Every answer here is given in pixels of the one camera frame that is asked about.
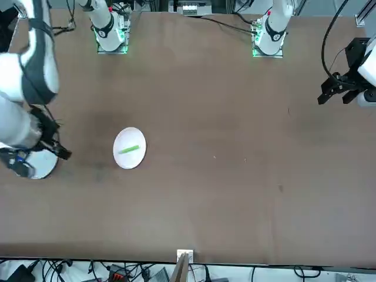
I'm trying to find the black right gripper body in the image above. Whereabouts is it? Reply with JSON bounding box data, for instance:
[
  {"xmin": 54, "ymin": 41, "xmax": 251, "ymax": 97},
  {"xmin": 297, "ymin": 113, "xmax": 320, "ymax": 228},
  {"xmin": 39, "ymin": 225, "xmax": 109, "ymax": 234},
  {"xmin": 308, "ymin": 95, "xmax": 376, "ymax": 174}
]
[{"xmin": 30, "ymin": 106, "xmax": 62, "ymax": 151}]

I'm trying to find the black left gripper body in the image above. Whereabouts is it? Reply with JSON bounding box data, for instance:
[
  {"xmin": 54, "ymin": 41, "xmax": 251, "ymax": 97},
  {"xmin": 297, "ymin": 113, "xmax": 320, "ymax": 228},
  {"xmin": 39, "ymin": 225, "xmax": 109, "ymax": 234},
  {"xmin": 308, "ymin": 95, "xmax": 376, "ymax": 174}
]
[{"xmin": 337, "ymin": 37, "xmax": 372, "ymax": 89}]

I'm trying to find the green marker with clear cap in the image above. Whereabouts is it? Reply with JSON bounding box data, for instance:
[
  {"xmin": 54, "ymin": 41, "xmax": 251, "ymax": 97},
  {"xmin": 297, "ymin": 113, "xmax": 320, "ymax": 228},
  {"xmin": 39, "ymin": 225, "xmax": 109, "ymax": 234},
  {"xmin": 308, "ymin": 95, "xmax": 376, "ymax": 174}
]
[{"xmin": 117, "ymin": 144, "xmax": 140, "ymax": 155}]

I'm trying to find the light blue round plate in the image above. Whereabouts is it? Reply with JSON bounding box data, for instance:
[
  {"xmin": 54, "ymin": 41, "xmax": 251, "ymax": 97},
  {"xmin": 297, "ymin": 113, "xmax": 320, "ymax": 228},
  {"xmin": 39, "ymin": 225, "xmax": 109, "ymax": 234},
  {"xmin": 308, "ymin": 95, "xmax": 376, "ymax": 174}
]
[{"xmin": 16, "ymin": 148, "xmax": 58, "ymax": 180}]

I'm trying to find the white round plate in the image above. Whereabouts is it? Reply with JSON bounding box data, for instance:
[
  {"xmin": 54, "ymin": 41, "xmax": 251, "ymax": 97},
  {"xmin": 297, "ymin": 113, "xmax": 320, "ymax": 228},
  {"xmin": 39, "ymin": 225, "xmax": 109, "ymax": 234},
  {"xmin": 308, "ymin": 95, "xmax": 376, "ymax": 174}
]
[{"xmin": 112, "ymin": 126, "xmax": 147, "ymax": 170}]

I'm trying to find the black power adapter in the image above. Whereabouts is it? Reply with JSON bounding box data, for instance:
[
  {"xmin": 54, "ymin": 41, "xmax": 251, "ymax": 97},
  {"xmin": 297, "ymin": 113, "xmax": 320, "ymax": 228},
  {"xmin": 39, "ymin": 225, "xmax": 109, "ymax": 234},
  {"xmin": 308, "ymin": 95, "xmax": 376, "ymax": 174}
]
[{"xmin": 5, "ymin": 264, "xmax": 36, "ymax": 282}]

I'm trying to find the red and black device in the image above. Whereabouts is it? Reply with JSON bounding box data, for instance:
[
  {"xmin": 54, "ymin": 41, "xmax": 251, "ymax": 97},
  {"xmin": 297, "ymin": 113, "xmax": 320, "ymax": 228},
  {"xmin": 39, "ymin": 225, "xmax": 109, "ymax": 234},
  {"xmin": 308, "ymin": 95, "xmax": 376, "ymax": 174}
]
[{"xmin": 106, "ymin": 264, "xmax": 130, "ymax": 280}]

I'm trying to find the white power strip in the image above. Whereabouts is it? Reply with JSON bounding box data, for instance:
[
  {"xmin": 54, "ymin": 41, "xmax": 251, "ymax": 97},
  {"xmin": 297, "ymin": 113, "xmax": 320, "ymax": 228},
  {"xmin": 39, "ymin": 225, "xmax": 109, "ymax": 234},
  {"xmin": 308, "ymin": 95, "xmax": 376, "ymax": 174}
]
[{"xmin": 181, "ymin": 2, "xmax": 207, "ymax": 16}]

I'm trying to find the grey box device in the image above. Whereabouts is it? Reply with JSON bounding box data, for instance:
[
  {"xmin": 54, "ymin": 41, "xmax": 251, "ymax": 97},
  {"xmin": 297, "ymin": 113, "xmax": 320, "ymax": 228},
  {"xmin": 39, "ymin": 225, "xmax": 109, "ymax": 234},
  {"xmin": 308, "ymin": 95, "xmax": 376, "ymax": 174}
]
[{"xmin": 152, "ymin": 267, "xmax": 169, "ymax": 282}]

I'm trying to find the brown wooden board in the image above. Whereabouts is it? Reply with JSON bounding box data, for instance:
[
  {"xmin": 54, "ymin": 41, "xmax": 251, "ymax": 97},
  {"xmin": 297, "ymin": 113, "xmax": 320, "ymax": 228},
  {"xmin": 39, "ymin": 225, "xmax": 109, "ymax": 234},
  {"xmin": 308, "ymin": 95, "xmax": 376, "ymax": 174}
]
[{"xmin": 169, "ymin": 252, "xmax": 190, "ymax": 282}]

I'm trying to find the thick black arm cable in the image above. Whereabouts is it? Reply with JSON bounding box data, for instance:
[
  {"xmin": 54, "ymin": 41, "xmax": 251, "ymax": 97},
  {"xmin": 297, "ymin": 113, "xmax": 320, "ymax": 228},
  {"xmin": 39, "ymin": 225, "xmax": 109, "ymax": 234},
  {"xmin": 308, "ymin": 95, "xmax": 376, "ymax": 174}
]
[{"xmin": 321, "ymin": 0, "xmax": 351, "ymax": 78}]

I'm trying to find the aluminium frame profile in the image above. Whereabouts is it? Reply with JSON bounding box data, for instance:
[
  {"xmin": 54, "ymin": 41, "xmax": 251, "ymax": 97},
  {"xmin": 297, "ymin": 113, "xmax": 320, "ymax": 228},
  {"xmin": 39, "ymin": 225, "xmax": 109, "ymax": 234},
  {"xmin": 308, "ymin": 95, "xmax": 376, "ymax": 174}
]
[{"xmin": 354, "ymin": 0, "xmax": 376, "ymax": 28}]

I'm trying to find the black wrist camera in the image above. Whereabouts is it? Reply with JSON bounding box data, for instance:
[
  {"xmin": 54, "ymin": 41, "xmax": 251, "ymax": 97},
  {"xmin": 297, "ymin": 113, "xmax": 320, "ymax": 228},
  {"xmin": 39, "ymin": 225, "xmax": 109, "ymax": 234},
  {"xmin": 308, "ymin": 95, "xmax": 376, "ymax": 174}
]
[{"xmin": 5, "ymin": 149, "xmax": 36, "ymax": 178}]

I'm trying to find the black cable with connector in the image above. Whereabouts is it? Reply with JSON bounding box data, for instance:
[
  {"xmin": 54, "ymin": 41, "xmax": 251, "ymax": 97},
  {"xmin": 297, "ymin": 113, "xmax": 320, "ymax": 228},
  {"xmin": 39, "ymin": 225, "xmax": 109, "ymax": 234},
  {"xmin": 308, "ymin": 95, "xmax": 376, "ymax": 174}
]
[{"xmin": 51, "ymin": 0, "xmax": 78, "ymax": 36}]

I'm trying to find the black cable on table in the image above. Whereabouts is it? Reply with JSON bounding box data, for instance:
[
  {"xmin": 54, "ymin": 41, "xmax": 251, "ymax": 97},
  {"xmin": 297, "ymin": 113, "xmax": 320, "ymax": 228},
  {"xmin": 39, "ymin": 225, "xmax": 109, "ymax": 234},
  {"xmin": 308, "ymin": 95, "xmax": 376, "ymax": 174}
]
[{"xmin": 199, "ymin": 15, "xmax": 257, "ymax": 33}]

